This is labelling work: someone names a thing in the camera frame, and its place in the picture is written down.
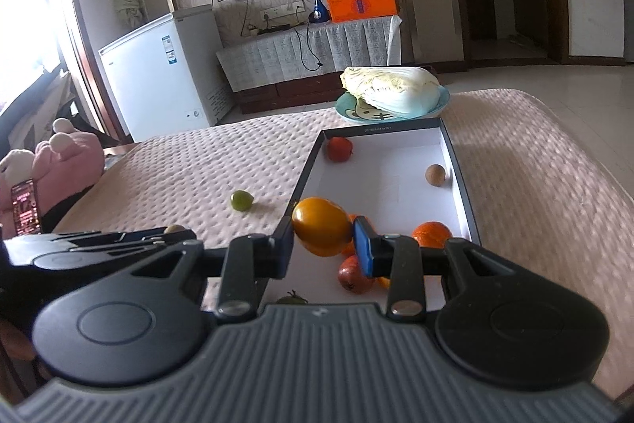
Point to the black set-top box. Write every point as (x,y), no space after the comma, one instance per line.
(275,28)

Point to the blue plate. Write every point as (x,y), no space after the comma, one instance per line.
(354,111)

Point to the white wall socket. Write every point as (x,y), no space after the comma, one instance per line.
(282,10)

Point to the smartphone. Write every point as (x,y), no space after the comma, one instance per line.
(25,207)

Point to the large red apple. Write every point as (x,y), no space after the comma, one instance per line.
(354,277)

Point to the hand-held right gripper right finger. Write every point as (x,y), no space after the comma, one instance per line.
(364,249)

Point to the dark wooden cabinet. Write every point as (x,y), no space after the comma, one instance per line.
(297,95)

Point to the napa cabbage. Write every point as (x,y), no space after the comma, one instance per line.
(391,91)

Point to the kitchen cabinet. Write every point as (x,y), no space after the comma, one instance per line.
(530,2)

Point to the blue glass bottle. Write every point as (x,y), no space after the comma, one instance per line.
(318,11)

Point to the green lime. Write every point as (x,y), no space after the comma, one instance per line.
(241,201)

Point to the cloth covered tv cabinet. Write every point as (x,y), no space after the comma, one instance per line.
(307,51)

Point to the small red apple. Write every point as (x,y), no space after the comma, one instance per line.
(339,149)

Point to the dark green stemmed fruit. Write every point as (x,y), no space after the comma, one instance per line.
(292,299)

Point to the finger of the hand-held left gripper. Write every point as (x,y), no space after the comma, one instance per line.
(148,234)
(163,247)

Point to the brown kiwi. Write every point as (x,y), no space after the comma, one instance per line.
(435,175)

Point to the grey box with white inside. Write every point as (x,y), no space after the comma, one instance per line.
(396,185)

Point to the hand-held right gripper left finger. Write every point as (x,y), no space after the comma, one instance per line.
(283,249)

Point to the pink plush toy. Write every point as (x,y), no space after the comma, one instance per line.
(69,165)

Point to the tangerine with stem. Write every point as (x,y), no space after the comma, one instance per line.
(432,235)

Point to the yellow orange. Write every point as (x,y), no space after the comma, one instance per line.
(319,225)

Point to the small tangerine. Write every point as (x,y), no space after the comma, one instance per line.
(349,249)
(384,283)

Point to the white chest freezer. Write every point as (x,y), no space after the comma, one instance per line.
(158,76)

